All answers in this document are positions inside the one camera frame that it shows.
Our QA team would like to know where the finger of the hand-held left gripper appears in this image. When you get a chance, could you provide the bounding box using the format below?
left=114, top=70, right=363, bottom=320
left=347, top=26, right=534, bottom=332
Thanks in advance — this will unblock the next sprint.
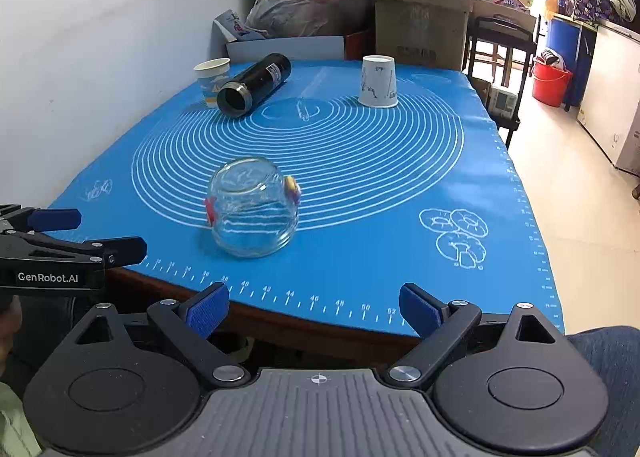
left=0, top=232, right=148, bottom=269
left=0, top=204, right=83, bottom=235

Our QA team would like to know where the blue printed paper cup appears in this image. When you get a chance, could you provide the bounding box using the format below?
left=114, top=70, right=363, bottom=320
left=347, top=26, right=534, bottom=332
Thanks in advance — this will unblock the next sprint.
left=193, top=58, right=231, bottom=109

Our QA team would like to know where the plain cardboard box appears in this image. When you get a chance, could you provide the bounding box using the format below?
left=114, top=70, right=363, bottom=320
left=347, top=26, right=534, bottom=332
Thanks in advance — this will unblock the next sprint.
left=375, top=0, right=471, bottom=72

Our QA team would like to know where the black thermos cup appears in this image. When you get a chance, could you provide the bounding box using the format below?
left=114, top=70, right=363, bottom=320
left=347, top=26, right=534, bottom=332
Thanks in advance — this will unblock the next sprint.
left=216, top=53, right=292, bottom=116

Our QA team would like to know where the open white box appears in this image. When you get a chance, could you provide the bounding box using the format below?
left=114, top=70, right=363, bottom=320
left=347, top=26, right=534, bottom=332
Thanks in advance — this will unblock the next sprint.
left=212, top=9, right=347, bottom=64

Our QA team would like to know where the light green clothing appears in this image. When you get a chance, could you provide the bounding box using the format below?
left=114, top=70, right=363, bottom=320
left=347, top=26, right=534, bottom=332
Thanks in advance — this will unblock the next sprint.
left=0, top=381, right=43, bottom=457

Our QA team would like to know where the person's blue jeans leg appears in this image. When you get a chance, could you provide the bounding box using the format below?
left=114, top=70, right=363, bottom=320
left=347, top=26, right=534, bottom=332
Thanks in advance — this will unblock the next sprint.
left=565, top=326, right=640, bottom=457

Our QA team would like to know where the dark red box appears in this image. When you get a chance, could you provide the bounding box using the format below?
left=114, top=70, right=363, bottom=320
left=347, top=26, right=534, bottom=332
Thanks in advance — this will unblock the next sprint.
left=344, top=28, right=377, bottom=62

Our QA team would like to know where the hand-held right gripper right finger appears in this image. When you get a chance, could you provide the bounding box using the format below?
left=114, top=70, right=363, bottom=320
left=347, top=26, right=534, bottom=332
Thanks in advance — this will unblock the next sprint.
left=382, top=282, right=568, bottom=385

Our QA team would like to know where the clear glass cup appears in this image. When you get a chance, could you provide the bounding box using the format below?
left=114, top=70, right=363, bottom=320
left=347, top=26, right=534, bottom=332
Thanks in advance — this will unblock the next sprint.
left=205, top=157, right=302, bottom=258

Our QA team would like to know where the blue plastic barrel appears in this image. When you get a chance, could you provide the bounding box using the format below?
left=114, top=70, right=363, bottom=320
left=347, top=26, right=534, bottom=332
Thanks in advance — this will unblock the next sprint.
left=545, top=16, right=599, bottom=110

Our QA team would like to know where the red bucket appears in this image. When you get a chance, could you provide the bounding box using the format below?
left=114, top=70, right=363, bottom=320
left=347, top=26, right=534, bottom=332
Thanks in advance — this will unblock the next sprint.
left=531, top=57, right=574, bottom=108

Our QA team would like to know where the white chest freezer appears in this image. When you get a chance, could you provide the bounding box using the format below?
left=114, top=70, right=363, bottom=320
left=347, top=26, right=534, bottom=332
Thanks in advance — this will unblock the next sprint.
left=576, top=19, right=640, bottom=176

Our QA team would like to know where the white paper cup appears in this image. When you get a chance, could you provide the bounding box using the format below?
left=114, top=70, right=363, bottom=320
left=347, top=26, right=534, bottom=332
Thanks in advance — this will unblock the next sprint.
left=357, top=55, right=399, bottom=108

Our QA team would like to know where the brown wooden table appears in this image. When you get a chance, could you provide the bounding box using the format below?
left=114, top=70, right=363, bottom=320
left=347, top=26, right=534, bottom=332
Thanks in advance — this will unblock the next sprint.
left=102, top=264, right=423, bottom=368

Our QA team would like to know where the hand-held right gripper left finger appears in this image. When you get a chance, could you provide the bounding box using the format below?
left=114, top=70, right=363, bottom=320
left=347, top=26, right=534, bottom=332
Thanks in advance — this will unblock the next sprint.
left=65, top=282, right=251, bottom=385

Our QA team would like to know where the blue silicone baking mat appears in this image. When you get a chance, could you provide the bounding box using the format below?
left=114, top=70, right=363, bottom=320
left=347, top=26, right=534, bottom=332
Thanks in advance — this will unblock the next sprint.
left=47, top=59, right=566, bottom=338

